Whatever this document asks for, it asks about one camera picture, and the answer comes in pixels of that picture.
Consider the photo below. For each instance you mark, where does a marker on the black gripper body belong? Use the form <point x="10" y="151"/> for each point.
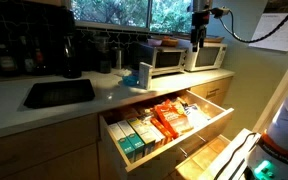
<point x="199" y="26"/>

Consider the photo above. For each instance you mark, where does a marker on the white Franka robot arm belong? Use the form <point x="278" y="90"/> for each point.
<point x="285" y="126"/>

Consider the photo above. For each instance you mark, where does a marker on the wooden cabinet drawer front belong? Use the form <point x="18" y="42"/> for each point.
<point x="200" y="89"/>

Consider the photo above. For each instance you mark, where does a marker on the open wooden drawer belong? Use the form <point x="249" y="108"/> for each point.
<point x="184" y="143"/>

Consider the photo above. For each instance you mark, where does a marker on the white microwave oven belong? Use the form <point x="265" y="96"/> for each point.
<point x="205" y="56"/>

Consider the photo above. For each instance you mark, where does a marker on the brown wicker basket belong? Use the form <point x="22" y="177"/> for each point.
<point x="169" y="42"/>

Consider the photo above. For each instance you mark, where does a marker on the silver toaster oven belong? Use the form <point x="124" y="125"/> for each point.
<point x="165" y="58"/>

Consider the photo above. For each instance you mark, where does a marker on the pink bowl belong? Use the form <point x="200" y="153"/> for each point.
<point x="154" y="42"/>

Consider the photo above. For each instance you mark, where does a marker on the yellow snack packet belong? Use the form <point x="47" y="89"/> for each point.
<point x="179" y="106"/>

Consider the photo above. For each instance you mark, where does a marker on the dark blue small bowl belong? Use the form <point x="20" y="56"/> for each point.
<point x="136" y="73"/>

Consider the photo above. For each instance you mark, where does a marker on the white blue snack bag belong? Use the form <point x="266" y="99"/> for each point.
<point x="196" y="115"/>

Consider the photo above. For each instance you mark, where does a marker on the light blue small bowl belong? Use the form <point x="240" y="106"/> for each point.
<point x="130" y="80"/>

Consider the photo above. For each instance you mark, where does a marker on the crumpled white wrapper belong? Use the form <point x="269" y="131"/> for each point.
<point x="122" y="72"/>

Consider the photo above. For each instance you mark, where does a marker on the orange snack bag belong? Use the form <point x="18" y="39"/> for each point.
<point x="171" y="119"/>

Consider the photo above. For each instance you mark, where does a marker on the metal canister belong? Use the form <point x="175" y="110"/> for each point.
<point x="117" y="58"/>

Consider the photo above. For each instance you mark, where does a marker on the kitchen window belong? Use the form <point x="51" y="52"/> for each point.
<point x="117" y="11"/>

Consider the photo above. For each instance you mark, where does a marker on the narrow orange box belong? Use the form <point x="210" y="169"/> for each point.
<point x="162" y="130"/>

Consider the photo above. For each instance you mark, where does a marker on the dark glass jar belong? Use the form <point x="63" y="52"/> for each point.
<point x="102" y="55"/>

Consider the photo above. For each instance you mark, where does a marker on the yellow green carton box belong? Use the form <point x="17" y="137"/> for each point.
<point x="144" y="131"/>

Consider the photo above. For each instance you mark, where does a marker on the teal carton box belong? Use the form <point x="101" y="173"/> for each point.
<point x="123" y="143"/>
<point x="134" y="137"/>

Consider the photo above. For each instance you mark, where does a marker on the tall black appliance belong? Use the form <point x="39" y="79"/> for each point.
<point x="70" y="46"/>

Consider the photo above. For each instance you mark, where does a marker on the black rectangular tray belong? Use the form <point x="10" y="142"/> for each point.
<point x="59" y="93"/>

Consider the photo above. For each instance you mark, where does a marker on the dark glass bottle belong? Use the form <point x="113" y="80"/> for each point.
<point x="27" y="58"/>
<point x="39" y="58"/>

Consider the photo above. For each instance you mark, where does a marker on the wide wooden cabinet front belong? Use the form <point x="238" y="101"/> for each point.
<point x="40" y="146"/>

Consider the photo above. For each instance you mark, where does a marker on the dark bottle white label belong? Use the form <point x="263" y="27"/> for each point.
<point x="7" y="61"/>

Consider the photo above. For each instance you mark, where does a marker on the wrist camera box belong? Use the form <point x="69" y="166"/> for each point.
<point x="222" y="12"/>

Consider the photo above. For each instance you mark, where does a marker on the white wall calendar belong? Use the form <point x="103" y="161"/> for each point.
<point x="280" y="31"/>

